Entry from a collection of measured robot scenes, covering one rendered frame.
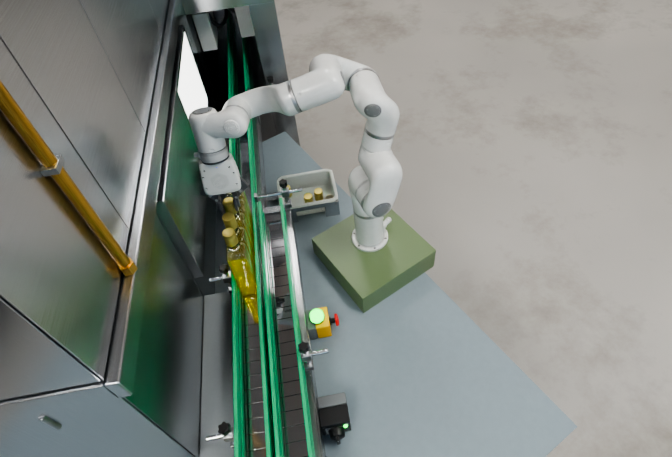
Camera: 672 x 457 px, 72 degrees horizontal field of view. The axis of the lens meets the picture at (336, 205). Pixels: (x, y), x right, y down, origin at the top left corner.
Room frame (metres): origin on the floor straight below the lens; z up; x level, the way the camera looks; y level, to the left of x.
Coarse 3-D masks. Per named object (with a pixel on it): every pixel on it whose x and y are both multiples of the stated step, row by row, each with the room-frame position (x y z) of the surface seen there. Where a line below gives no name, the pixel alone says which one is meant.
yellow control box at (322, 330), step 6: (306, 312) 0.72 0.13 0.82; (324, 312) 0.71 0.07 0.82; (306, 318) 0.70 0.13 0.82; (324, 318) 0.69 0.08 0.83; (330, 318) 0.70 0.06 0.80; (312, 324) 0.68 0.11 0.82; (318, 324) 0.67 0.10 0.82; (324, 324) 0.67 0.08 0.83; (330, 324) 0.69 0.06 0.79; (312, 330) 0.66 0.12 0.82; (318, 330) 0.66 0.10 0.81; (324, 330) 0.66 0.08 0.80; (330, 330) 0.66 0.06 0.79; (312, 336) 0.66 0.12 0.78; (318, 336) 0.66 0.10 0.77; (324, 336) 0.66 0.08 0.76
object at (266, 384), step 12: (252, 132) 1.53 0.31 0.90; (252, 144) 1.45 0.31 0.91; (252, 156) 1.34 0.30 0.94; (252, 168) 1.25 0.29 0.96; (252, 180) 1.19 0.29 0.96; (252, 192) 1.13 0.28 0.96; (252, 204) 1.07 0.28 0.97; (264, 300) 0.74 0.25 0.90; (264, 312) 0.69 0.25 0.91; (264, 324) 0.65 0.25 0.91; (264, 336) 0.60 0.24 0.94; (264, 348) 0.55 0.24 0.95; (264, 360) 0.52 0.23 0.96; (264, 372) 0.48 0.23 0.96; (264, 384) 0.45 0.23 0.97; (264, 396) 0.42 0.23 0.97; (264, 408) 0.40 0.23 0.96; (264, 420) 0.37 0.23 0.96
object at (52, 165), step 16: (0, 80) 0.55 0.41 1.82; (0, 96) 0.53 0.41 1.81; (16, 112) 0.53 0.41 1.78; (16, 128) 0.53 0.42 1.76; (32, 128) 0.54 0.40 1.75; (32, 144) 0.53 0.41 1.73; (48, 160) 0.53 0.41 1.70; (64, 176) 0.54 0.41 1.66; (64, 192) 0.53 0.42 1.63; (80, 192) 0.54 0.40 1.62; (80, 208) 0.53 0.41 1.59; (96, 224) 0.53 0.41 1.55; (112, 240) 0.54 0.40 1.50; (112, 256) 0.53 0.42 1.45; (128, 272) 0.53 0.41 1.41
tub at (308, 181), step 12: (288, 180) 1.31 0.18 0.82; (300, 180) 1.31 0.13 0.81; (312, 180) 1.32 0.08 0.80; (324, 180) 1.32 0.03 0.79; (300, 192) 1.29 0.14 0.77; (312, 192) 1.28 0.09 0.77; (324, 192) 1.27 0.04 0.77; (336, 192) 1.20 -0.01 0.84; (300, 204) 1.16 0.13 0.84; (312, 204) 1.16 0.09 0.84
